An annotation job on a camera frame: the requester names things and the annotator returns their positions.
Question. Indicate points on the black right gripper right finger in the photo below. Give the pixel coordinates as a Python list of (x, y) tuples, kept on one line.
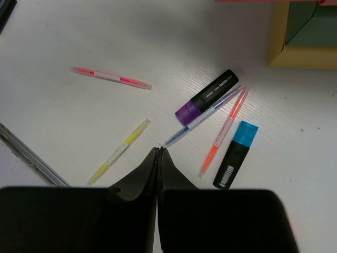
[(204, 220)]

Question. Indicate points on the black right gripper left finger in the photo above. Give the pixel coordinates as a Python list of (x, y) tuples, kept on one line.
[(119, 218)]

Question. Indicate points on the green drawer box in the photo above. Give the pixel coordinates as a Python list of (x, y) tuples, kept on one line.
[(311, 25)]

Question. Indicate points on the thin yellow pen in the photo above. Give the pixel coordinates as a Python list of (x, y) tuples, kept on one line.
[(117, 153)]

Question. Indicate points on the thin orange pen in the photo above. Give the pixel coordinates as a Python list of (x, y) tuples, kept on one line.
[(223, 131)]

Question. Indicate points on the thin blue pen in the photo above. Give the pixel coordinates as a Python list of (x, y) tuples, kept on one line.
[(218, 104)]

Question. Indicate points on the blue cap black highlighter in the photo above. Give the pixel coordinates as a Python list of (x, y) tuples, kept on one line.
[(235, 155)]

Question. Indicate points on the purple cap black highlighter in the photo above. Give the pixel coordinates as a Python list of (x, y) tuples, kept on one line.
[(206, 97)]

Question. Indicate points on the thin pink pen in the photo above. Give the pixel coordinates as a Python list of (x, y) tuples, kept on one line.
[(111, 77)]

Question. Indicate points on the yellow drawer box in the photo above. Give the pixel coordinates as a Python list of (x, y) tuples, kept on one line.
[(282, 55)]

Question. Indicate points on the yellow cap black highlighter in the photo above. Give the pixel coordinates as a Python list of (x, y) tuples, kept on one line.
[(6, 9)]

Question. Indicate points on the aluminium table edge rail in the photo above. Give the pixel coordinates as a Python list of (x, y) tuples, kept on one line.
[(33, 160)]

